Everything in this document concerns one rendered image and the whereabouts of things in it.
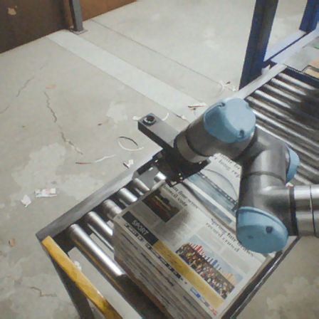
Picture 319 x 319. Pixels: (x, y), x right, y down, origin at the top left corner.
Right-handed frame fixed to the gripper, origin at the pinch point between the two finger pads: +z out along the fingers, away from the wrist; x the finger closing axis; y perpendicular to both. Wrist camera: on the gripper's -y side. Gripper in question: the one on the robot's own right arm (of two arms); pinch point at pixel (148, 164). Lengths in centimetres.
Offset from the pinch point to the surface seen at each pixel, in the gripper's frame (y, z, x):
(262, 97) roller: 3, 25, 77
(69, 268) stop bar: 10.5, 19.6, -26.9
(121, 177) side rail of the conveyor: -2.1, 29.9, 4.4
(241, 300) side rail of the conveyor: 41.7, 0.4, -0.4
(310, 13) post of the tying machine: -20, 38, 167
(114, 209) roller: 5.0, 25.3, -5.6
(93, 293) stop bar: 18.6, 14.1, -26.3
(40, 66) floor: -135, 215, 79
